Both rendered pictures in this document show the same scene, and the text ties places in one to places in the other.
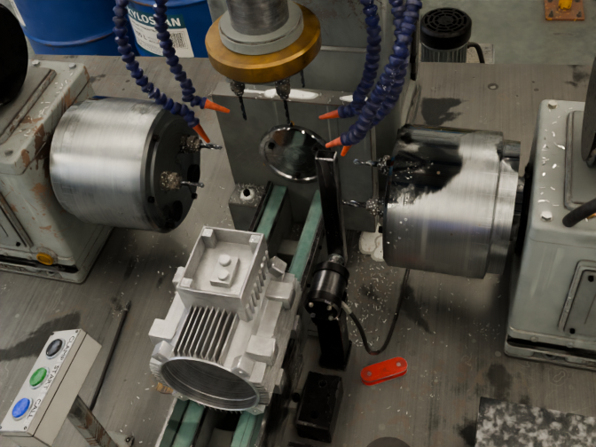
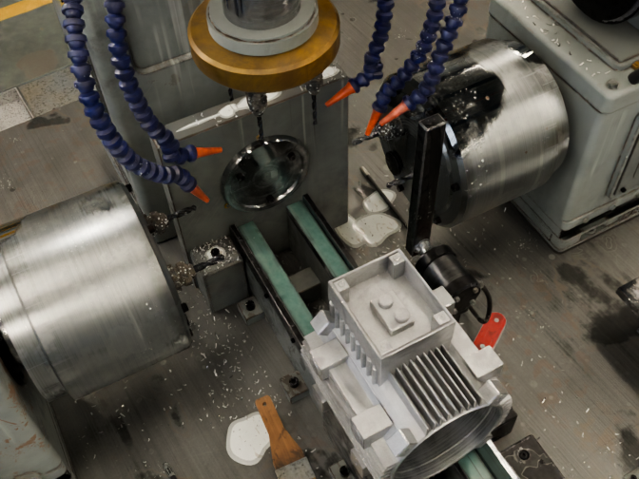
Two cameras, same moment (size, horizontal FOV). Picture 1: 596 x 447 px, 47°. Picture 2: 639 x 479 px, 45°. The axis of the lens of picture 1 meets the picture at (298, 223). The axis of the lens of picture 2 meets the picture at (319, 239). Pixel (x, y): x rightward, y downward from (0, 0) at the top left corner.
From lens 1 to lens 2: 0.66 m
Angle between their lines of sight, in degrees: 30
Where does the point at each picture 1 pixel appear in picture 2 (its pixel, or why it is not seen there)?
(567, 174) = (589, 42)
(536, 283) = (597, 160)
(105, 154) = (102, 285)
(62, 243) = (49, 450)
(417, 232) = (495, 168)
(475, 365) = (547, 277)
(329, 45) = not seen: hidden behind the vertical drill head
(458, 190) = (514, 105)
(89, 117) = (36, 253)
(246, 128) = (203, 171)
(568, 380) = (617, 240)
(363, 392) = not seen: hidden behind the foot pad
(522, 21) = not seen: outside the picture
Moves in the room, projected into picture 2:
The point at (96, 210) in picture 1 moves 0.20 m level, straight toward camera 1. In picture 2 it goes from (110, 368) to (261, 411)
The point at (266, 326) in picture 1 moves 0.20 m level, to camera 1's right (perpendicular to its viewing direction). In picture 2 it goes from (461, 342) to (543, 240)
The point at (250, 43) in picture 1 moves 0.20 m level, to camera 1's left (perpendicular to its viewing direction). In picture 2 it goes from (288, 35) to (157, 137)
